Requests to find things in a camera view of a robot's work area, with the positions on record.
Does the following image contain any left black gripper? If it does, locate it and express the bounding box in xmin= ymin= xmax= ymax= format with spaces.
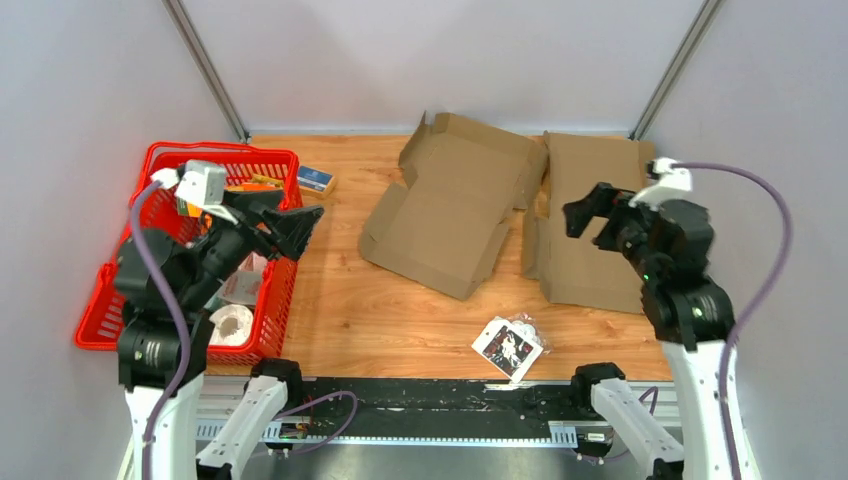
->
xmin=177 ymin=186 xmax=324 ymax=307

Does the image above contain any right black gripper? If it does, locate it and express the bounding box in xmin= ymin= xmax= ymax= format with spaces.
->
xmin=559 ymin=179 xmax=657 ymax=278

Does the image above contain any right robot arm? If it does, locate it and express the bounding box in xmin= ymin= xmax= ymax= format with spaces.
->
xmin=563 ymin=183 xmax=758 ymax=479

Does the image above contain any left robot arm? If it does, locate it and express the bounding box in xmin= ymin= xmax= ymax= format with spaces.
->
xmin=114 ymin=182 xmax=324 ymax=479

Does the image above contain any flat cardboard box stack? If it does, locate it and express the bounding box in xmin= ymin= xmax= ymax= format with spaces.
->
xmin=521 ymin=132 xmax=655 ymax=314

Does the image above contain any orange snack packet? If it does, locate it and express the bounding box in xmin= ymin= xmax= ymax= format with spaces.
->
xmin=240 ymin=173 xmax=285 ymax=191

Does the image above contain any red plastic shopping basket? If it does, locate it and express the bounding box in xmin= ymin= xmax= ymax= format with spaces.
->
xmin=74 ymin=141 xmax=303 ymax=366

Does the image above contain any pink packaged item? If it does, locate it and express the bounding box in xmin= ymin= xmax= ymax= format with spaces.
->
xmin=216 ymin=253 xmax=268 ymax=308

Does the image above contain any white tape roll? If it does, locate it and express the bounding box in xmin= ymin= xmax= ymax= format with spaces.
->
xmin=209 ymin=304 xmax=254 ymax=347

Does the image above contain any plastic bag with printed card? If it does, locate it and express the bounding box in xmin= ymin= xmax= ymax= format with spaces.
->
xmin=471 ymin=312 xmax=552 ymax=383

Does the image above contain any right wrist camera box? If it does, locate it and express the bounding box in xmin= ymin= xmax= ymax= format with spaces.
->
xmin=628 ymin=157 xmax=693 ymax=211

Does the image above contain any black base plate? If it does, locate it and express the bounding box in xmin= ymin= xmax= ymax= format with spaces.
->
xmin=289 ymin=377 xmax=598 ymax=440

